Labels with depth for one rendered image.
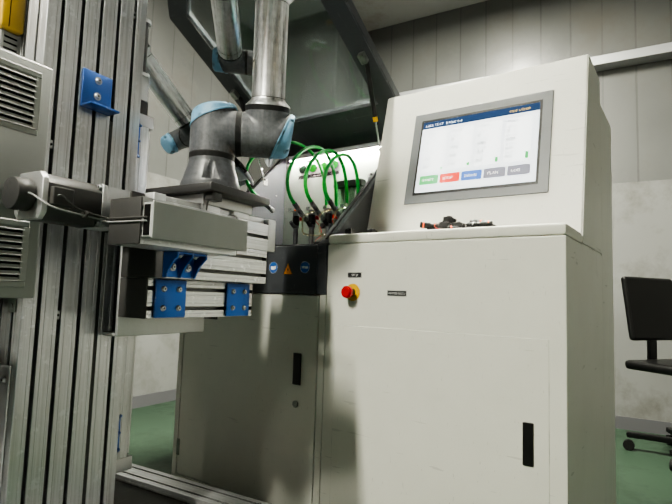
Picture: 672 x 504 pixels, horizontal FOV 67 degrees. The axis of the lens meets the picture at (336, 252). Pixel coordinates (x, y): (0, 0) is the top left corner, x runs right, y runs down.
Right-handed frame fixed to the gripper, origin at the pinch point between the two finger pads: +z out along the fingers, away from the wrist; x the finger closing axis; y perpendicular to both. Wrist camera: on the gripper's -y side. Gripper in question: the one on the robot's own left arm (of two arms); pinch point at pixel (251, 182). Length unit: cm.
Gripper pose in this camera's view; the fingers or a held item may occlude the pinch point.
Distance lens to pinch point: 206.0
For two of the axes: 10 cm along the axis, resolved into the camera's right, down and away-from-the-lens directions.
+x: 3.3, -2.9, -9.0
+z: 6.8, 7.3, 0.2
